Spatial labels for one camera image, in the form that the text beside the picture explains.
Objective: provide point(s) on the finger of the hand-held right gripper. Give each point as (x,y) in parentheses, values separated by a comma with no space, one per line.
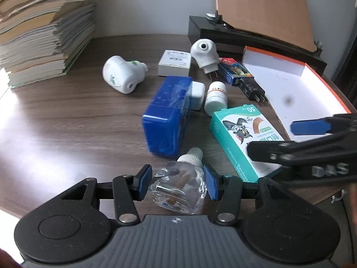
(309,127)
(267,150)

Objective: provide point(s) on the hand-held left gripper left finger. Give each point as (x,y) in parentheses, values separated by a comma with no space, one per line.
(145,181)

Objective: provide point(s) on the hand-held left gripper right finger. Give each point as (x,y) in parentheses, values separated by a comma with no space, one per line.
(211,182)

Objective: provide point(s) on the clear glass liquid bottle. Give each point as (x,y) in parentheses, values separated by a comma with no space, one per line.
(178,187)

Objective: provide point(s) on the green bandage box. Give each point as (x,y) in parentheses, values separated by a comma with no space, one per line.
(237,134)

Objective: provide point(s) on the orange and white cardboard box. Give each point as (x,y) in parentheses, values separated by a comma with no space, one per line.
(295,83)

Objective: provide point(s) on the black charger adapter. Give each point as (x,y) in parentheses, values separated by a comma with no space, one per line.
(252,89)

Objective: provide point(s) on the blue plastic box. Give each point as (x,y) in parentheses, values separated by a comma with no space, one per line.
(167,111)

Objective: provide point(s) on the playing card box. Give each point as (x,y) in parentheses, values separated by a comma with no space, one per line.
(234,71)

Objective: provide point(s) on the white heater with green button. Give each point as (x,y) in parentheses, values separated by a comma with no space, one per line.
(120,74)

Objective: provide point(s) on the white plug-in heater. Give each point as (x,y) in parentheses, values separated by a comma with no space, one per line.
(203,51)

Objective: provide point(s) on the small white box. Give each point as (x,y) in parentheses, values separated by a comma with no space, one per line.
(174,64)

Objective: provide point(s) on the white pill bottle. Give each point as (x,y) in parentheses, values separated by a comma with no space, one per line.
(215,100)

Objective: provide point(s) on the small white square bottle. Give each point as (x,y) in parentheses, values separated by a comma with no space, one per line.
(197,96)

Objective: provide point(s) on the brown wooden board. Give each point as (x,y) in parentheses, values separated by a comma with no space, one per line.
(265,8)

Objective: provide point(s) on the black desk riser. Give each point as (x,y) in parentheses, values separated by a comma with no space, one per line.
(212,32)

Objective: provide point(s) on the black metal clip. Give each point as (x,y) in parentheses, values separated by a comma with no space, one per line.
(220,21)

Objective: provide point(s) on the stack of books and papers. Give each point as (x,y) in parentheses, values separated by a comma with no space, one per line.
(39,33)

